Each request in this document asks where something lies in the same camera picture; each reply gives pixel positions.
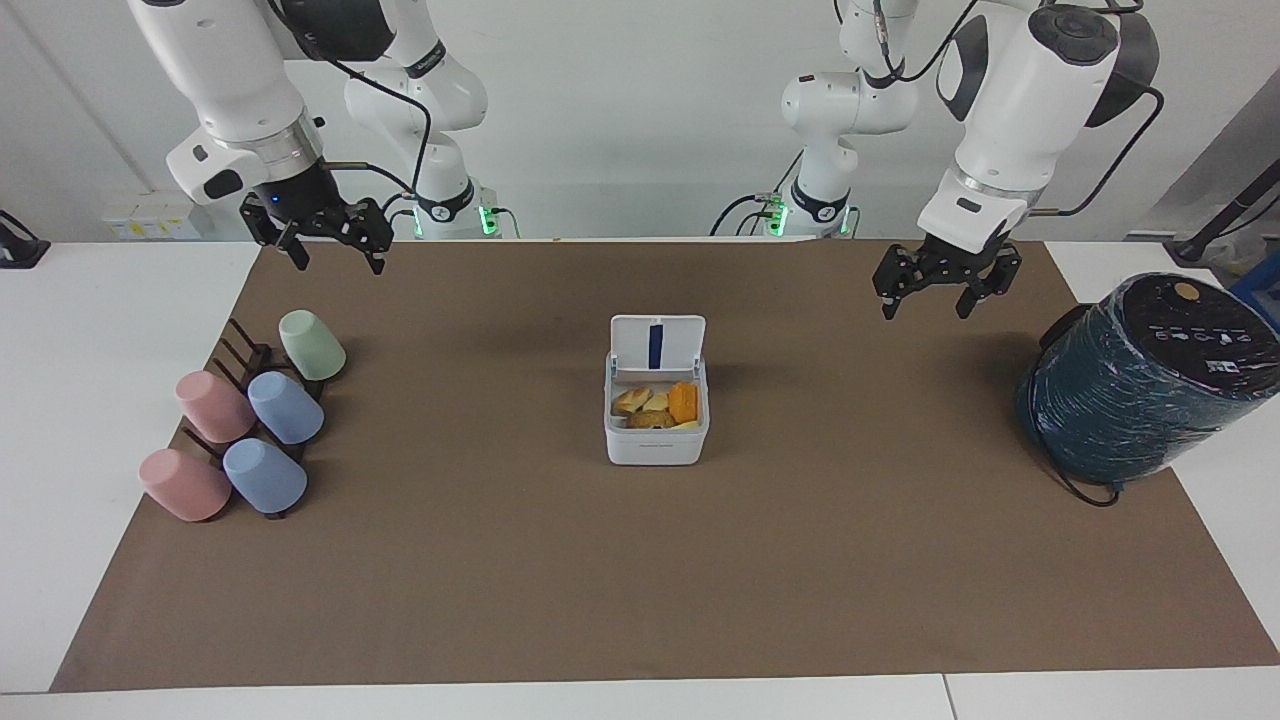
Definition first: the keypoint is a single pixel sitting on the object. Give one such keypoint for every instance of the film-wrapped dark teal appliance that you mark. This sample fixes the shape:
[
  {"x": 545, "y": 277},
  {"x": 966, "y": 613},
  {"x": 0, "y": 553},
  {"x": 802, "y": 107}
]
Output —
[{"x": 1140, "y": 390}]

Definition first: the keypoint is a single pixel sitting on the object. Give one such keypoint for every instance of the green cup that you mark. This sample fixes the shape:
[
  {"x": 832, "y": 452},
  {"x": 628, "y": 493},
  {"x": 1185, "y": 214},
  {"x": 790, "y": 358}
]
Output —
[{"x": 311, "y": 346}]

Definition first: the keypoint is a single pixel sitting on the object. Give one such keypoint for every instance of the dark brown cup rack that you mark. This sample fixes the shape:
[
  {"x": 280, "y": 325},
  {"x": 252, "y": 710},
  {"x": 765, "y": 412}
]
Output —
[{"x": 252, "y": 352}]

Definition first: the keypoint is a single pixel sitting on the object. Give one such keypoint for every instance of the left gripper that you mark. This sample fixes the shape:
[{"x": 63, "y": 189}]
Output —
[{"x": 962, "y": 262}]

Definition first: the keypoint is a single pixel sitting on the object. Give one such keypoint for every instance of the yellowish wall socket box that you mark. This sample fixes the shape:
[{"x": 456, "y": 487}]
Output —
[{"x": 150, "y": 222}]

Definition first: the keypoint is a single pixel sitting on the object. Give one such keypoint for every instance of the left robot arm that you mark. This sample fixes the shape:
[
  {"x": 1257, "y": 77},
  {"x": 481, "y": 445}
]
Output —
[{"x": 1040, "y": 100}]

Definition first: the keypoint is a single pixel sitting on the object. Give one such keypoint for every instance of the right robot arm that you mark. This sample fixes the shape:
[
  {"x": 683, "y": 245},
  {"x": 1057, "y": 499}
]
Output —
[{"x": 235, "y": 75}]

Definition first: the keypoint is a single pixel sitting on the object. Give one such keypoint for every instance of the blue object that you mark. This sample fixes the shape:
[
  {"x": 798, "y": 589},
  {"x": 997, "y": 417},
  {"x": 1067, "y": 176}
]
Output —
[{"x": 1262, "y": 290}]

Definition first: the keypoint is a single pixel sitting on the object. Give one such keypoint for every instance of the white open lunch box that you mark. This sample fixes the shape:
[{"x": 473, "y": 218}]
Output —
[{"x": 656, "y": 445}]

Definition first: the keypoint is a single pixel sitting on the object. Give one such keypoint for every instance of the blue cup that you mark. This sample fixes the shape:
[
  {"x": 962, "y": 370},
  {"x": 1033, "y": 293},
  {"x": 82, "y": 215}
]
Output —
[
  {"x": 264, "y": 477},
  {"x": 286, "y": 408}
]

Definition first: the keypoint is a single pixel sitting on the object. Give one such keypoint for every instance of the black stand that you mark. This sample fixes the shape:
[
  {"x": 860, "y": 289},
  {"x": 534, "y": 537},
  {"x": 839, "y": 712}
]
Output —
[
  {"x": 1215, "y": 225},
  {"x": 18, "y": 248}
]

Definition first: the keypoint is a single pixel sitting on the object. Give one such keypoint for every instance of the pink cup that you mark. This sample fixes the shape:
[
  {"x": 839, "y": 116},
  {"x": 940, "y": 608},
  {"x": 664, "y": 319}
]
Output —
[
  {"x": 213, "y": 407},
  {"x": 184, "y": 486}
]

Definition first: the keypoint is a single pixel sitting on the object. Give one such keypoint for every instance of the brown bread piece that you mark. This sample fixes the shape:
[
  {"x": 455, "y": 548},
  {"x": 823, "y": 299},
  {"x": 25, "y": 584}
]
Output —
[
  {"x": 630, "y": 401},
  {"x": 652, "y": 420}
]

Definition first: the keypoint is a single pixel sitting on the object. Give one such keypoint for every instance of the pale yellow food piece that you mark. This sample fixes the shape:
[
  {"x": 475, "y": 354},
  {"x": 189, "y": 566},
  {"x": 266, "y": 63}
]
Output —
[{"x": 657, "y": 402}]

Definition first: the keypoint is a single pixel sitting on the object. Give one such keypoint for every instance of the orange food piece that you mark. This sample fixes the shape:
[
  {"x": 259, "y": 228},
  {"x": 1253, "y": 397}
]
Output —
[{"x": 683, "y": 402}]

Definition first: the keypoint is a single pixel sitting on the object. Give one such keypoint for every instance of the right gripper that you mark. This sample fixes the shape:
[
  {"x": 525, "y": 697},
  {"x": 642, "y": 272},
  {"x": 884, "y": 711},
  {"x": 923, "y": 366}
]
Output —
[{"x": 300, "y": 205}]

